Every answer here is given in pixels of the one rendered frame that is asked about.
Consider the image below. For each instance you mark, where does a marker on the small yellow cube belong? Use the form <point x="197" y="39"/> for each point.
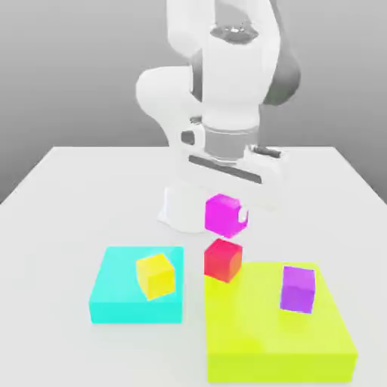
<point x="155" y="276"/>

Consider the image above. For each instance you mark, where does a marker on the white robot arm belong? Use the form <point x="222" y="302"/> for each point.
<point x="229" y="84"/>

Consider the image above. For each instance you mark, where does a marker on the small magenta cube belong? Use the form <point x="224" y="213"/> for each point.
<point x="220" y="216"/>

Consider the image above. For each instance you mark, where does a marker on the large cyan box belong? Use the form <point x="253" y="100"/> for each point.
<point x="118" y="290"/>

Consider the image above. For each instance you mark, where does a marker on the large yellow-green box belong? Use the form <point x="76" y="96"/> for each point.
<point x="272" y="338"/>

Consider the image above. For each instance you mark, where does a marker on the small purple cube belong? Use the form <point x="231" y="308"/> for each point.
<point x="297" y="291"/>

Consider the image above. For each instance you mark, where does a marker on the small red cube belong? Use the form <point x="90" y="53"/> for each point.
<point x="219" y="261"/>

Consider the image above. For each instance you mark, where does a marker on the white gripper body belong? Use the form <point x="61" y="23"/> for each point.
<point x="266" y="189"/>

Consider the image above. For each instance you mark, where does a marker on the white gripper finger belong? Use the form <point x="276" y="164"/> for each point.
<point x="243" y="214"/>

